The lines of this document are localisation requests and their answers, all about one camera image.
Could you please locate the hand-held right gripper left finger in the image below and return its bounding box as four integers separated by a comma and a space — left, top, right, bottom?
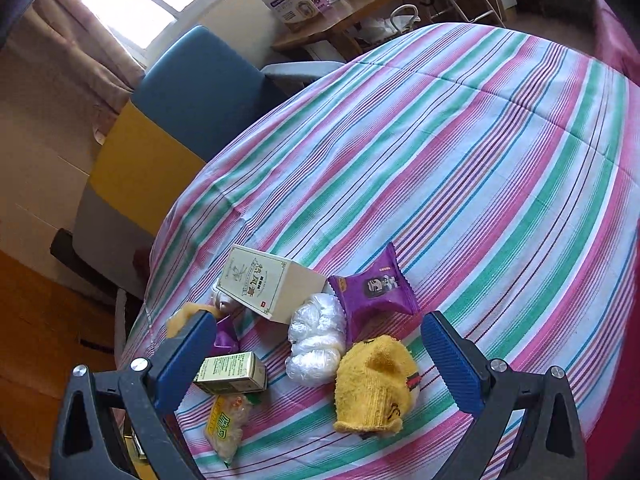
48, 310, 218, 480

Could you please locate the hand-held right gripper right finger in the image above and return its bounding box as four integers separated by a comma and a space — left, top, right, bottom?
420, 310, 588, 480

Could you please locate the orange yellow sponge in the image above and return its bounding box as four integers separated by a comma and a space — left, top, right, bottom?
166, 302, 226, 338

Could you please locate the small green carton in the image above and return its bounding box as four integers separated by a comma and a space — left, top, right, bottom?
192, 351, 268, 395

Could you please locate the yellow green food packet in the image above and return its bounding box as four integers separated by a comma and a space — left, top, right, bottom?
202, 392, 261, 463

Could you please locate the yellow terry towel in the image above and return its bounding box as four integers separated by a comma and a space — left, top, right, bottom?
332, 336, 418, 435

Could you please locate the purple snack packet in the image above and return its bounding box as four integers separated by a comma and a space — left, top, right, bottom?
327, 242, 418, 346

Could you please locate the clear plastic bag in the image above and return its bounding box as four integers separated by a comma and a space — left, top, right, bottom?
286, 292, 348, 388

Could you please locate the purple ribbon roll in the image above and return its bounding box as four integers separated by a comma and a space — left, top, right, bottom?
214, 320, 241, 361

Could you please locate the small white figurine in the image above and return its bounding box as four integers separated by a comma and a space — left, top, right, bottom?
211, 284, 237, 312

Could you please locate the beige cardboard box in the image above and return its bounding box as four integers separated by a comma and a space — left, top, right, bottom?
220, 244, 328, 323

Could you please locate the striped bed sheet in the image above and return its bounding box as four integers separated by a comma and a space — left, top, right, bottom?
116, 22, 640, 480

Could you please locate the blue yellow grey chair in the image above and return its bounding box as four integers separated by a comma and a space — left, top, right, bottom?
50, 25, 346, 361

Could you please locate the beige curtain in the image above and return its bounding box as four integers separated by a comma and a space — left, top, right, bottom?
20, 0, 146, 136

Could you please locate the white plastic bag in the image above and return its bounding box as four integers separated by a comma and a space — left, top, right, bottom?
350, 4, 421, 47

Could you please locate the pink bedspread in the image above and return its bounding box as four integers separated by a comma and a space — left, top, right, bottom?
592, 0, 640, 93

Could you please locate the wooden desk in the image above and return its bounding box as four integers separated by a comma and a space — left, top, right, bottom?
270, 0, 421, 61

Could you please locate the window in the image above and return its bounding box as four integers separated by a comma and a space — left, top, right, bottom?
67, 0, 246, 61

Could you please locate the white purple box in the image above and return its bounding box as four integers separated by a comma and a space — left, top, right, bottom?
261, 0, 323, 23

